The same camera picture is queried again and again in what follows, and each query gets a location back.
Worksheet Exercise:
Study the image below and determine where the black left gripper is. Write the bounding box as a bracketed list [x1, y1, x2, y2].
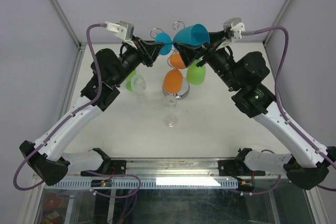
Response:
[113, 36, 165, 87]

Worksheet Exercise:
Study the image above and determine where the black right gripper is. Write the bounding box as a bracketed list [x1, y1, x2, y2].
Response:
[174, 30, 242, 92]

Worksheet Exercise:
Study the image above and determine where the blue plastic wine glass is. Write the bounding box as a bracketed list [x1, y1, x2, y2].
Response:
[154, 24, 210, 56]

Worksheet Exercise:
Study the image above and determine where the green wine glass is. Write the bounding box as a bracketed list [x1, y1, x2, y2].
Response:
[125, 70, 137, 92]
[186, 60, 206, 85]

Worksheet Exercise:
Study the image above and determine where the orange plastic wine glass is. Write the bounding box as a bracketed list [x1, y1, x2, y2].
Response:
[163, 53, 186, 94]

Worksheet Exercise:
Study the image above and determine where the clear flute glass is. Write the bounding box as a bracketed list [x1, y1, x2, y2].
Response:
[163, 95, 177, 127]

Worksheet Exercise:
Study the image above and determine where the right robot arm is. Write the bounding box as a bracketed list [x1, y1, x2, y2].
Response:
[173, 27, 335, 190]

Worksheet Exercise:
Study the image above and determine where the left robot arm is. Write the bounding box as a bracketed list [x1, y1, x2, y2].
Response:
[19, 39, 164, 186]

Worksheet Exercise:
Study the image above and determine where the clear wine glass left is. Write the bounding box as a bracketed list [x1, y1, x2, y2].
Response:
[131, 74, 146, 104]

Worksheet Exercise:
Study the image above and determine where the chrome wine glass rack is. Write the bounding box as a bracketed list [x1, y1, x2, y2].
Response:
[150, 28, 190, 100]

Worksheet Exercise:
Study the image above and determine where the white LED light strip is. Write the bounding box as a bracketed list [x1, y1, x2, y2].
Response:
[156, 177, 221, 187]

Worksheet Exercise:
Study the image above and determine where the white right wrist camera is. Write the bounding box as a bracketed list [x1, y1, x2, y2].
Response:
[223, 17, 245, 42]

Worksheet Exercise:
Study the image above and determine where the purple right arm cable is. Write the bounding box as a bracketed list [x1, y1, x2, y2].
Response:
[241, 26, 336, 196]

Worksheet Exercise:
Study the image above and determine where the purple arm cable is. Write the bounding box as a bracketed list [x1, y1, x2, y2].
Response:
[241, 26, 336, 196]
[13, 23, 108, 190]

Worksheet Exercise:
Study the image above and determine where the left corner frame post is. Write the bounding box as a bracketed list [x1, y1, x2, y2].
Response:
[33, 0, 80, 49]

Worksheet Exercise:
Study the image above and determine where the corner frame post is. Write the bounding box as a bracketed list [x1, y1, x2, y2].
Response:
[263, 0, 309, 47]
[33, 0, 80, 49]

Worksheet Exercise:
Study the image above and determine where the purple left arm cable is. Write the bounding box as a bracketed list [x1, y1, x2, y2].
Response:
[13, 23, 108, 190]

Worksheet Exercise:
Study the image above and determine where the right corner frame post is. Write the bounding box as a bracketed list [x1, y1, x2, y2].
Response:
[263, 0, 309, 47]

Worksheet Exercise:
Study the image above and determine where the aluminium mounting rail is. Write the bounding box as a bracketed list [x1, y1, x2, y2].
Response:
[62, 158, 277, 183]

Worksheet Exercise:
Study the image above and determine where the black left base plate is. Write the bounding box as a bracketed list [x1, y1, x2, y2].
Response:
[80, 159, 127, 177]

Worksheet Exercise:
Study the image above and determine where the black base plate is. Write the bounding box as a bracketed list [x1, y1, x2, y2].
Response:
[80, 159, 127, 177]
[217, 158, 266, 177]

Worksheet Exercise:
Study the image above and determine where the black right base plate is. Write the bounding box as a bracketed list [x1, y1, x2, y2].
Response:
[217, 158, 266, 177]

